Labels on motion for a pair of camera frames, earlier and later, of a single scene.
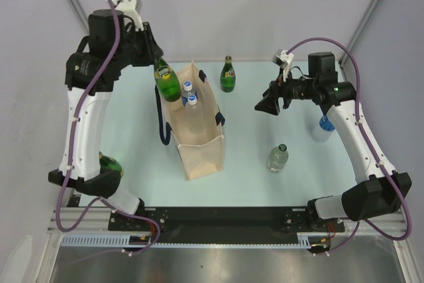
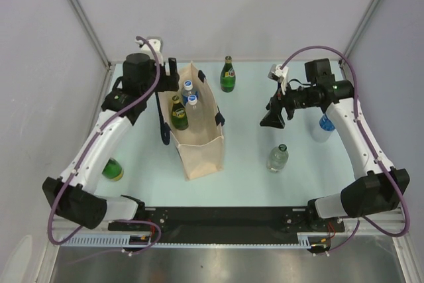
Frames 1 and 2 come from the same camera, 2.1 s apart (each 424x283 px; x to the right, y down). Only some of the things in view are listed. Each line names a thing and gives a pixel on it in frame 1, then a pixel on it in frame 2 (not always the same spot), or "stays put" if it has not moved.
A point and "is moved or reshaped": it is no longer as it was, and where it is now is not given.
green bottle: [108, 163] stays put
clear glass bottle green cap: [277, 158] stays put
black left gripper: [152, 50] to [169, 83]
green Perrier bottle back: [228, 75] stays put
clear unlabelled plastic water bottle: [194, 116] stays put
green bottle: [166, 81] is moved or reshaped
